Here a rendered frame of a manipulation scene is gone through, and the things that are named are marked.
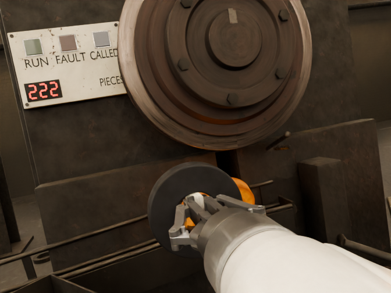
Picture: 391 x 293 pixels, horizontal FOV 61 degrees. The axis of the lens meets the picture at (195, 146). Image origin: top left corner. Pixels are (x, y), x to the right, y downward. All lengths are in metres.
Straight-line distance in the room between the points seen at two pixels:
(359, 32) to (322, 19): 8.01
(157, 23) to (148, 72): 0.10
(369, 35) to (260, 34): 8.59
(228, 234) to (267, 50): 0.52
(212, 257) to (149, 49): 0.52
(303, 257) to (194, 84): 0.51
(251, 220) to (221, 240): 0.03
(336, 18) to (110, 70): 0.69
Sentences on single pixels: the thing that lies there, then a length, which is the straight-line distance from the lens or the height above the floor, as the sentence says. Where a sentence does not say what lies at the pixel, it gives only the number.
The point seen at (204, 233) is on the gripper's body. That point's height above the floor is 0.85.
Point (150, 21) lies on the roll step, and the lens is 0.76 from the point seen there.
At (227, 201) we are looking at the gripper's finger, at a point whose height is 0.85.
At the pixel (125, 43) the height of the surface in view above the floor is 1.15.
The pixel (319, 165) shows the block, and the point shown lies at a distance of 0.90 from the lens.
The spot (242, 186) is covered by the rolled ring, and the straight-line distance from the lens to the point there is 0.77.
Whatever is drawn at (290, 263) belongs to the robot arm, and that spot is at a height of 0.88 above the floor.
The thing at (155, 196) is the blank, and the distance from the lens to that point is 0.52.
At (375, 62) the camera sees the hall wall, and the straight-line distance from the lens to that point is 9.31.
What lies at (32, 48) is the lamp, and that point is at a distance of 0.91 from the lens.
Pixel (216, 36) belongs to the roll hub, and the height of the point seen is 1.12.
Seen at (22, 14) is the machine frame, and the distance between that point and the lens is 0.96.
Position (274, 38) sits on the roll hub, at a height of 1.11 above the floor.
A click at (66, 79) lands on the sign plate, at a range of 0.89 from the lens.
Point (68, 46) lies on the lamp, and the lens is 0.90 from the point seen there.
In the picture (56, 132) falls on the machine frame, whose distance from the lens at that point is 0.91.
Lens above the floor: 0.98
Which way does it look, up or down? 6 degrees down
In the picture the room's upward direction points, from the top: 10 degrees counter-clockwise
